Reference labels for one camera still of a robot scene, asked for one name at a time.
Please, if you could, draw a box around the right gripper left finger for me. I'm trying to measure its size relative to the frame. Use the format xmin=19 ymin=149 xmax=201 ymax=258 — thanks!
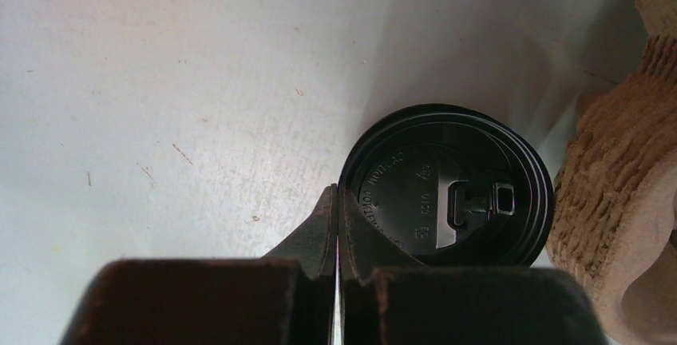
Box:
xmin=61 ymin=185 xmax=339 ymax=344

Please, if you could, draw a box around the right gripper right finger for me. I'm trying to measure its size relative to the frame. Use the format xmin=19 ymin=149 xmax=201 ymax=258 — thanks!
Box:
xmin=338 ymin=189 xmax=607 ymax=344

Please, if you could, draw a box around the brown pulp cup carrier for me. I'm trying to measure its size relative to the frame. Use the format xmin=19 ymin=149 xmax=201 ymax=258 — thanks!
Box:
xmin=546 ymin=0 xmax=676 ymax=344

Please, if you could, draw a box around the stack of black lids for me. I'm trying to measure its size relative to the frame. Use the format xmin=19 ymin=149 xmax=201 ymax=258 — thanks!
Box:
xmin=339 ymin=104 xmax=554 ymax=267

